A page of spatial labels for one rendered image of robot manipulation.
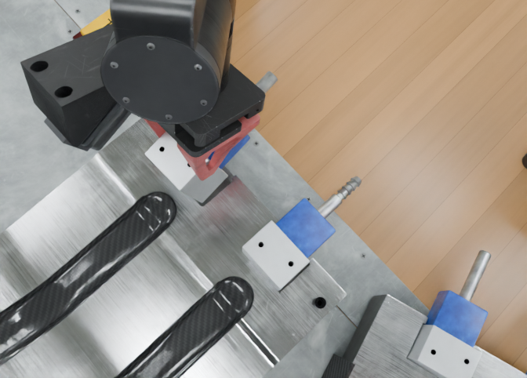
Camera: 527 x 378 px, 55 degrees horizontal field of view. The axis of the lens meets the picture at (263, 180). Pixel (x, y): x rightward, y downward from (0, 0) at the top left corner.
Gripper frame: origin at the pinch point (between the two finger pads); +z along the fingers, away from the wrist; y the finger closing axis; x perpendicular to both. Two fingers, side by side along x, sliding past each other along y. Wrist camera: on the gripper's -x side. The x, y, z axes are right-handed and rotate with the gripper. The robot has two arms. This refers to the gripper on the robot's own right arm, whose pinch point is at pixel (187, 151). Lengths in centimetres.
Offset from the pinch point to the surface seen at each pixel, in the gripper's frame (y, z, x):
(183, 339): 10.0, 11.0, -8.3
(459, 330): 26.8, 9.2, 11.3
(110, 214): -2.9, 7.2, -6.9
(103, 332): 4.7, 11.2, -13.2
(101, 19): -23.6, 3.9, 6.3
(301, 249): 12.0, 5.0, 3.5
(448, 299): 24.2, 8.2, 12.6
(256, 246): 9.4, 4.1, 0.1
